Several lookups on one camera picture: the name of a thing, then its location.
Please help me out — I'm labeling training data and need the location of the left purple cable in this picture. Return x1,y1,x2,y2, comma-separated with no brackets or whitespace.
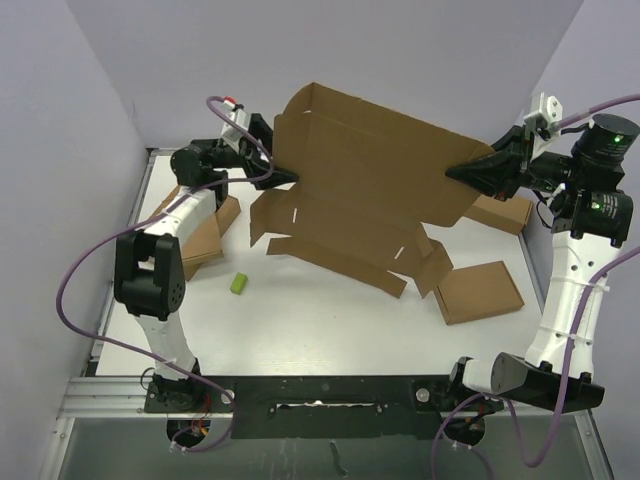
57,94,275,455

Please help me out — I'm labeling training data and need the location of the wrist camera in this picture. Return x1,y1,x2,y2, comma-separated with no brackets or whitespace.
523,92,563,141
221,97,250,146

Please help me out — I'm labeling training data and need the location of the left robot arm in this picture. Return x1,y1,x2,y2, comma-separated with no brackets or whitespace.
114,110,298,411

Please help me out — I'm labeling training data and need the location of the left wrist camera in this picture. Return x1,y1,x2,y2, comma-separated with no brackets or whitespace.
221,97,250,146

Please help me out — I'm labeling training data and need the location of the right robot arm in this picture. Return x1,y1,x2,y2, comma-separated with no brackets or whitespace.
444,113,639,413

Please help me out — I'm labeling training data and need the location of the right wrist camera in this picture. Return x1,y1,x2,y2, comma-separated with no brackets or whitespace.
523,92,563,141

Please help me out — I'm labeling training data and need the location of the aluminium table frame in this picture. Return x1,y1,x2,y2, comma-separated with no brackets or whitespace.
37,147,616,480

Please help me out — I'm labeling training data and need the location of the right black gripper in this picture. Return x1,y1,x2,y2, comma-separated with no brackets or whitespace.
445,123,582,202

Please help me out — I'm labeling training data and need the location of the large cardboard box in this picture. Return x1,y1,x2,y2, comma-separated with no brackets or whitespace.
250,83,491,297

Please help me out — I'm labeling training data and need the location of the flat cardboard box near right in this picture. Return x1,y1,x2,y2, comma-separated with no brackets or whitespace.
434,261,525,325

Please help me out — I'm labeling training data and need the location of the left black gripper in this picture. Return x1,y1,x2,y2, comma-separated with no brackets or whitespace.
196,115,302,187

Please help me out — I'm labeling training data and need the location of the folded cardboard boxes left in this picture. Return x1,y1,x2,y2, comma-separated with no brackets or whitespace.
141,186,241,281

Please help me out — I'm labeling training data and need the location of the green block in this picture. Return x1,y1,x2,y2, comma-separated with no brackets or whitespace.
230,272,248,295

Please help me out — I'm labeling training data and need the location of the folded cardboard box far right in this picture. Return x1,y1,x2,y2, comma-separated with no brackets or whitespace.
464,195,533,235

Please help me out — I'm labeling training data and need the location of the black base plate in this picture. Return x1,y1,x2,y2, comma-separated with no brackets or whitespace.
144,375,473,440

